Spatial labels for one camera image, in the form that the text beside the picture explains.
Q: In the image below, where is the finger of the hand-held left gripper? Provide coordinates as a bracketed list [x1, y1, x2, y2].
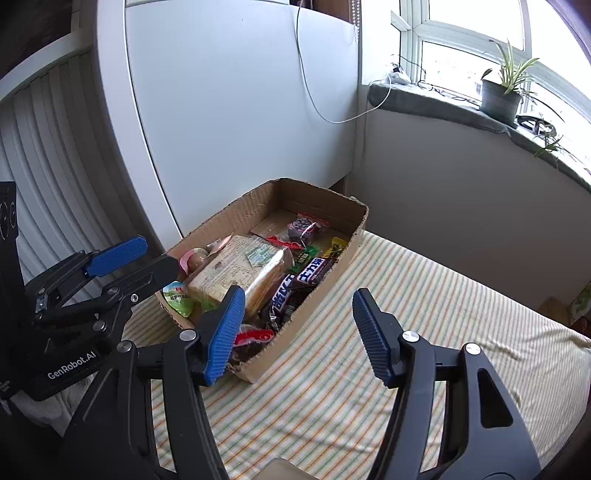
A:
[33, 253, 181, 328]
[23, 236, 149, 308]

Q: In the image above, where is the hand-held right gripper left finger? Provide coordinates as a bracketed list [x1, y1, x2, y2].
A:
[60, 285, 247, 480]

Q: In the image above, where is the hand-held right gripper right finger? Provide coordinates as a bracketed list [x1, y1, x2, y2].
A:
[352, 287, 541, 480]

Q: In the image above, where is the red-ended dark cake packet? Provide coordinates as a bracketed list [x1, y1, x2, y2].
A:
[231, 325, 276, 365]
[268, 212, 331, 250]

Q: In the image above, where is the jelly cup with printed lid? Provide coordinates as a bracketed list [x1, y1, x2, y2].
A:
[163, 281, 195, 318]

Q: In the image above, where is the reddish jelly cup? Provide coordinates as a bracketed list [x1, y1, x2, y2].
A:
[178, 237, 232, 278]

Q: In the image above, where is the bagged sliced bread loaf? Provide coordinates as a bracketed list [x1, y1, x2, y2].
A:
[187, 235, 294, 319]

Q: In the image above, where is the dark chocolate bar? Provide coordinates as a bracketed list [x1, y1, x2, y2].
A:
[293, 256, 335, 289]
[259, 274, 305, 330]

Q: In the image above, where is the yellow candy packet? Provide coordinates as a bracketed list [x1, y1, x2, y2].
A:
[323, 236, 348, 259]

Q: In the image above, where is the brown cardboard box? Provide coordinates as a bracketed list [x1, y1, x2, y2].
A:
[154, 178, 370, 384]

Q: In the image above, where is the person's left forearm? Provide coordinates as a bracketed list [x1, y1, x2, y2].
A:
[14, 378, 95, 437]

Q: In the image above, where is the striped tablecloth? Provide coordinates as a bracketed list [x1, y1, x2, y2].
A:
[122, 228, 591, 480]

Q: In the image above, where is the white slatted panel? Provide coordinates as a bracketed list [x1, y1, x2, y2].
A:
[0, 48, 178, 296]

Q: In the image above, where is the white cabinet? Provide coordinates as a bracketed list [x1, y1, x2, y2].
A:
[95, 0, 361, 259]

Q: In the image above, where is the black round device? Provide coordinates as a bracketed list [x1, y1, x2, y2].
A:
[515, 113, 557, 137]

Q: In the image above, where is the small trailing plant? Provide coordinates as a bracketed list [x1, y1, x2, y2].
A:
[531, 122, 578, 162]

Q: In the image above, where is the potted plant in grey pot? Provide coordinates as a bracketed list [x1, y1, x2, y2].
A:
[479, 39, 541, 125]

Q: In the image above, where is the wooden shelf niche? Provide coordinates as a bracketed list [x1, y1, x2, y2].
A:
[288, 0, 361, 24]

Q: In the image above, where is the white framed window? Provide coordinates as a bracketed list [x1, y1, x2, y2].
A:
[390, 0, 591, 153]

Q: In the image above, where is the white cable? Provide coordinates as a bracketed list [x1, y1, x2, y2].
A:
[295, 0, 393, 124]

